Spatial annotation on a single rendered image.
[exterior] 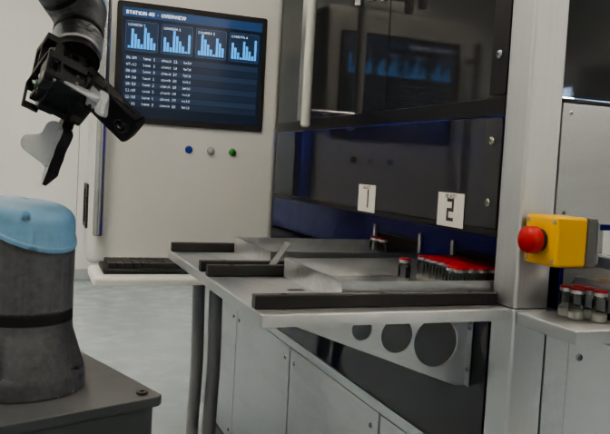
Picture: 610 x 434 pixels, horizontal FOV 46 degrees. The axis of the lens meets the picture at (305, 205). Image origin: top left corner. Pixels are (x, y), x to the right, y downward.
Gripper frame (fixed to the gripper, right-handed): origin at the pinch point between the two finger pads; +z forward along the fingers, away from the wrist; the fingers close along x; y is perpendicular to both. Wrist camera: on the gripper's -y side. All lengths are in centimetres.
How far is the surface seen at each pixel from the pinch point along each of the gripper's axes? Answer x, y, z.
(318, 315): 5.5, -35.1, 15.9
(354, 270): -6, -59, -9
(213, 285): -15.8, -33.6, -2.1
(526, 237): 30, -54, 10
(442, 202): 15, -63, -13
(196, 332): -82, -78, -44
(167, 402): -188, -138, -86
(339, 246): -23, -77, -35
